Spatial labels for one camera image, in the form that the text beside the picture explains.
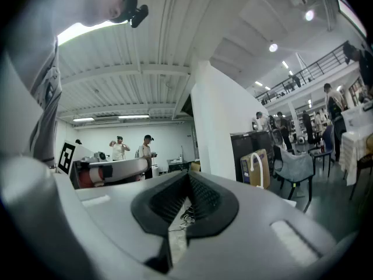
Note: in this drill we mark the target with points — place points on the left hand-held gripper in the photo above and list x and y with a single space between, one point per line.
66 157

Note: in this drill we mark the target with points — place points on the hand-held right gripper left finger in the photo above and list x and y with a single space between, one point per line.
110 214

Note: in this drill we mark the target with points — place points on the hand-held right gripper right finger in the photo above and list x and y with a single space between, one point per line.
262 214

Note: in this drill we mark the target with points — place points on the cardboard box purple print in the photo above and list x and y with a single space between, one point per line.
244 171

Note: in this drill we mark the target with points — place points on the long ceiling light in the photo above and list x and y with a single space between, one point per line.
84 32
83 119
133 116

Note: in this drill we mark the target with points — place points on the black marble table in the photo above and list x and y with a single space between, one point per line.
177 165

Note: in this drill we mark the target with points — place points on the chair with grey cover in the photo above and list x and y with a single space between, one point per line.
297 165

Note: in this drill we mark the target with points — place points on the black cabinet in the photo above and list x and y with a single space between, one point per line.
247 141

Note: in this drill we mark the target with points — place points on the red bottle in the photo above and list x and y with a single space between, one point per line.
322 146

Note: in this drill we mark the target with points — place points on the blue chair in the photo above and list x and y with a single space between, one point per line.
328 136

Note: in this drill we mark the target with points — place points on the table with checkered cloth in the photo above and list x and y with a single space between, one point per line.
352 153

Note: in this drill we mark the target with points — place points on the white storage box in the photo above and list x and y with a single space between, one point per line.
355 118

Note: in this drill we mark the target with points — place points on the person's torso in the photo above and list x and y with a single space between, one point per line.
43 54

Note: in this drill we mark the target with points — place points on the black mezzanine railing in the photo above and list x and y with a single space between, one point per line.
317 66

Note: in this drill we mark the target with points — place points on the round ceiling light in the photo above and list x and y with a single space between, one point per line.
309 15
273 47

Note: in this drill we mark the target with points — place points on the large window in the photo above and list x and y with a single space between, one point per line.
349 13

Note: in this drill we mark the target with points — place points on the black head-worn camera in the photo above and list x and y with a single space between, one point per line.
139 14

